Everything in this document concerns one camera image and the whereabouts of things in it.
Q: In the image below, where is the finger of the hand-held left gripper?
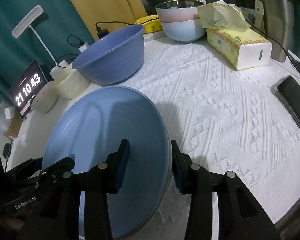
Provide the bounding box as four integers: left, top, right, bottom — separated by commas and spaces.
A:
5, 157, 43, 180
39, 156, 76, 180

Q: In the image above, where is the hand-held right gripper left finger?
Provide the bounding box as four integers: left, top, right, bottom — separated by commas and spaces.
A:
16, 139, 130, 240

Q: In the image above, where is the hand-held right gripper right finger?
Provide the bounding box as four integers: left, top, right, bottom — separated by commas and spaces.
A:
170, 140, 282, 240

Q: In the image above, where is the blue plate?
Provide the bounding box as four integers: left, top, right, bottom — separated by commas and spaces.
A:
41, 86, 171, 240

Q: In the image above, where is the pink speckled white bowl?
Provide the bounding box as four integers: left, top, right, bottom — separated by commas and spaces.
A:
31, 81, 58, 113

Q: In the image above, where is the black round object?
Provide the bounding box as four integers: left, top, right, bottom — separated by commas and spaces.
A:
1, 142, 12, 159

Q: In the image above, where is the cardboard box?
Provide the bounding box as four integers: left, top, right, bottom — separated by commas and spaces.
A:
1, 122, 22, 139

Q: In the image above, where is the white textured tablecloth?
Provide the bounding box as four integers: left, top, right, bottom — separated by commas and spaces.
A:
5, 30, 300, 230

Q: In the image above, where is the tablet with clock display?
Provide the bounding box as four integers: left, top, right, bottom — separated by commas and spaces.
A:
9, 60, 48, 120

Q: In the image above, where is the cream bowl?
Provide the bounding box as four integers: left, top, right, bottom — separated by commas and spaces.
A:
55, 64, 90, 100

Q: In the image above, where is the large blue bowl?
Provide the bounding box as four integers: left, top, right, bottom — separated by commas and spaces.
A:
72, 24, 145, 85

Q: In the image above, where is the black smartphone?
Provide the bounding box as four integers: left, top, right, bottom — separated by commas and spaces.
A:
271, 75, 300, 140

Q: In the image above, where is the yellow tissue box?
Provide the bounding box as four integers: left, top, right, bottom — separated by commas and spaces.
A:
197, 1, 272, 71

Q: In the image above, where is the light blue bowl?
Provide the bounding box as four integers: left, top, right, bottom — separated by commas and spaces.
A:
161, 19, 207, 43

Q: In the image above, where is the white desk lamp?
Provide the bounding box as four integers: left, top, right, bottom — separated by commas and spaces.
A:
12, 5, 77, 80

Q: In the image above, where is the yellow packet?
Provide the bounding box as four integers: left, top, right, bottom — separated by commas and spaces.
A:
136, 15, 163, 34

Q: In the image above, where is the wide teal curtain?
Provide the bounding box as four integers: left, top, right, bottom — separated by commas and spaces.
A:
0, 0, 95, 105

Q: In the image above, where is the pink steel-lined bowl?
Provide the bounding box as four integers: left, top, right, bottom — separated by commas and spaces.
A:
155, 0, 206, 23

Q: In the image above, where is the wide yellow curtain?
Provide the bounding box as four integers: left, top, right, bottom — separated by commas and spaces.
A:
59, 0, 148, 24

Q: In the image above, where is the steel thermos flask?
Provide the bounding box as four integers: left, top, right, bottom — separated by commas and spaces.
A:
259, 0, 295, 63

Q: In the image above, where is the looped black cable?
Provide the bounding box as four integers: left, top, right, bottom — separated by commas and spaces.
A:
66, 35, 84, 47

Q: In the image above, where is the black charger cable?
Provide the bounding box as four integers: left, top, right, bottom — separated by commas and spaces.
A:
95, 21, 138, 32

